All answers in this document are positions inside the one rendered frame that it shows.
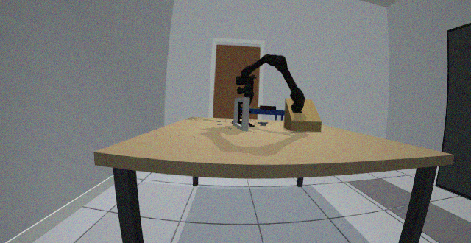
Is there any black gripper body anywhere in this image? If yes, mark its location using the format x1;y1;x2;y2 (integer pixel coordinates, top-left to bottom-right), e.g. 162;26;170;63
244;84;254;96

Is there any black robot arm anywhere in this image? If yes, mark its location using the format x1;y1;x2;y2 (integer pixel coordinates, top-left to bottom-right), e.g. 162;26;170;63
235;54;305;113

